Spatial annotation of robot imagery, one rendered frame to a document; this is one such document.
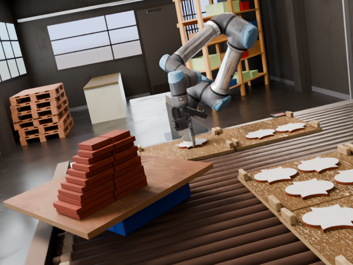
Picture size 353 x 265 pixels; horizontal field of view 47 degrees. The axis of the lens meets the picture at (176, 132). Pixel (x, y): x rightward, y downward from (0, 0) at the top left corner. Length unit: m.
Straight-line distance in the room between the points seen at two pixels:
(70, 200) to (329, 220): 0.69
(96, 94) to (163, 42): 2.92
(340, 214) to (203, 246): 0.37
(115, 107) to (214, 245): 7.20
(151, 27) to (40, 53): 2.76
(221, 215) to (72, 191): 0.45
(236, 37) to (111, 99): 6.22
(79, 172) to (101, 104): 7.08
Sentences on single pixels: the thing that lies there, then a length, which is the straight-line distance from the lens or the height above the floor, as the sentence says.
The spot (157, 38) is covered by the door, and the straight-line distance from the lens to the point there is 10.42.
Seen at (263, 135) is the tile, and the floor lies 0.95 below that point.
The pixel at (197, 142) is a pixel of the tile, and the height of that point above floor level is 0.95.
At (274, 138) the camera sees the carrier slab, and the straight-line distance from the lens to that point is 1.88.
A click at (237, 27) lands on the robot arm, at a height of 1.43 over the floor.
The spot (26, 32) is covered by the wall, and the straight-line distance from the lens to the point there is 10.72.
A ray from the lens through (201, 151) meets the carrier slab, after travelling 1.84.
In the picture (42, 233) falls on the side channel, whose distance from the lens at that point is 1.38.
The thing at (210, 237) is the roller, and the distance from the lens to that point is 1.16.
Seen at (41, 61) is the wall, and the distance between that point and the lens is 10.66.
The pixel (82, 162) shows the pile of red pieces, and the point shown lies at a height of 1.17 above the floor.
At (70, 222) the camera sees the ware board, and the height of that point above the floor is 1.04.
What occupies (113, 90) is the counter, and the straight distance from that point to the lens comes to 8.17.
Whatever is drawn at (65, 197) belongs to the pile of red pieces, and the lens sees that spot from 1.20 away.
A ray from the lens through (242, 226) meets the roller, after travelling 1.19.
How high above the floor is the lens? 1.48
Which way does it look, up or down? 14 degrees down
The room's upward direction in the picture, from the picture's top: 11 degrees counter-clockwise
